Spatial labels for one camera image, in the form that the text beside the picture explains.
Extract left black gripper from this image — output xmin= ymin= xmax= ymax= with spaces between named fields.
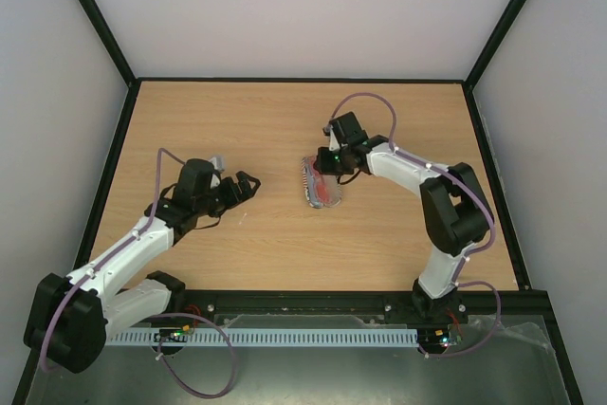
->
xmin=196 ymin=171 xmax=262 ymax=217

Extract red sunglasses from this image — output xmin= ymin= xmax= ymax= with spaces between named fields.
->
xmin=309 ymin=174 xmax=340 ymax=207

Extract flag pattern glasses case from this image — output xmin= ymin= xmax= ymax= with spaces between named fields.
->
xmin=302 ymin=156 xmax=341 ymax=210

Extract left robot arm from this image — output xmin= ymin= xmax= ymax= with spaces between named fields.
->
xmin=24 ymin=156 xmax=261 ymax=373

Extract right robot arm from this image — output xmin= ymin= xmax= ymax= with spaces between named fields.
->
xmin=313 ymin=112 xmax=495 ymax=322

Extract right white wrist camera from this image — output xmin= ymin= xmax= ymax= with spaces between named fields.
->
xmin=322 ymin=124 xmax=341 ymax=152

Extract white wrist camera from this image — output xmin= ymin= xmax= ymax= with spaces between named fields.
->
xmin=209 ymin=155 xmax=225 ymax=174
xmin=322 ymin=124 xmax=341 ymax=152

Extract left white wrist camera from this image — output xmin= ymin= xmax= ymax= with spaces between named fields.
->
xmin=209 ymin=155 xmax=225 ymax=174

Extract light blue slotted cable duct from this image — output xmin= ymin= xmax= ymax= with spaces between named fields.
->
xmin=107 ymin=327 xmax=418 ymax=348

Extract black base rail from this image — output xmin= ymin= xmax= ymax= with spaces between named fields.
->
xmin=141 ymin=288 xmax=475 ymax=325

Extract black aluminium frame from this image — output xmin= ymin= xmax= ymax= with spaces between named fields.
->
xmin=9 ymin=0 xmax=585 ymax=405

